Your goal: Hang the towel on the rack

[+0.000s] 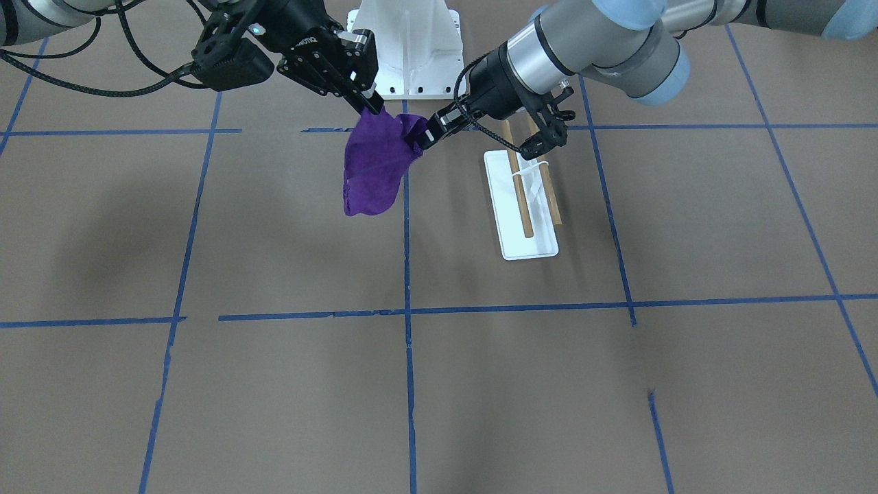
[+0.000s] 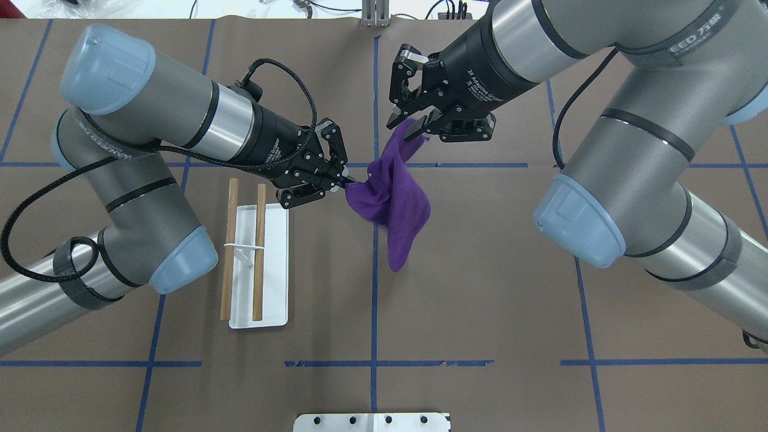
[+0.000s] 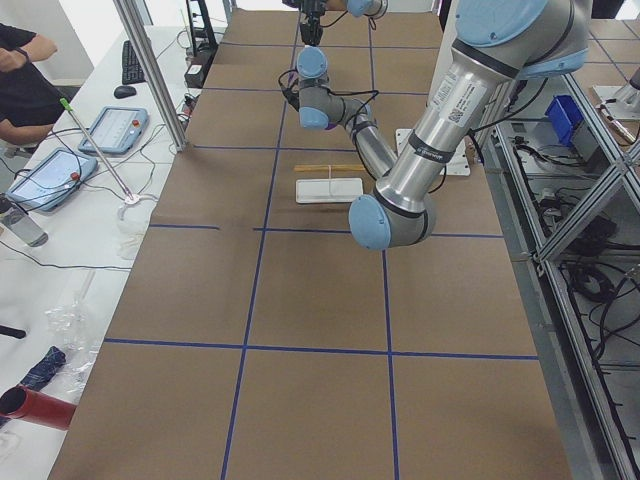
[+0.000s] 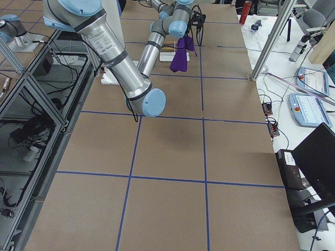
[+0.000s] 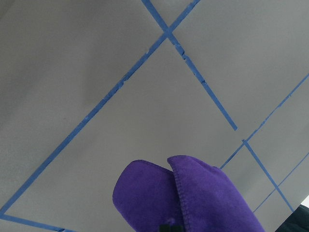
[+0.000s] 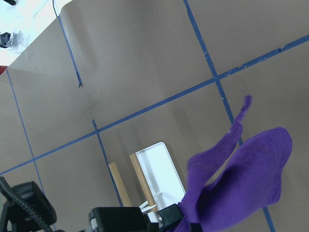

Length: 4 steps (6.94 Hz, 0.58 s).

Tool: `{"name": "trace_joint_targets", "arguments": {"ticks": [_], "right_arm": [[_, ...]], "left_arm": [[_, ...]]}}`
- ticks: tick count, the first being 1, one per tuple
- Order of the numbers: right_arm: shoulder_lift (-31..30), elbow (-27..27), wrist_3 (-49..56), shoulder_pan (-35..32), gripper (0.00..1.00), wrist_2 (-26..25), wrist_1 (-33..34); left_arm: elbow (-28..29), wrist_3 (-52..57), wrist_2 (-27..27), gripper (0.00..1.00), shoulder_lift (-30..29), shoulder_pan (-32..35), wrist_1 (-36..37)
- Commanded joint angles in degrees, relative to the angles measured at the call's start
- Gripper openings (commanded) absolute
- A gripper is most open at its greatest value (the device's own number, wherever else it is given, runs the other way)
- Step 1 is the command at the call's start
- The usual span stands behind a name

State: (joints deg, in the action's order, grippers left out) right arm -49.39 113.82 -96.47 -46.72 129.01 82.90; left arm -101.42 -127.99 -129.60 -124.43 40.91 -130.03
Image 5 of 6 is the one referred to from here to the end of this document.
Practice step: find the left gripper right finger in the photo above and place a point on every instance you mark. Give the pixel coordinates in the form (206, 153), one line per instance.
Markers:
(176, 228)

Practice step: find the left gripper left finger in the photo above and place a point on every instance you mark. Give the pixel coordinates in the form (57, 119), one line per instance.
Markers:
(165, 228)

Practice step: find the purple microfibre towel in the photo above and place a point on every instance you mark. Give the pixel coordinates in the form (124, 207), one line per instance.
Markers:
(192, 194)

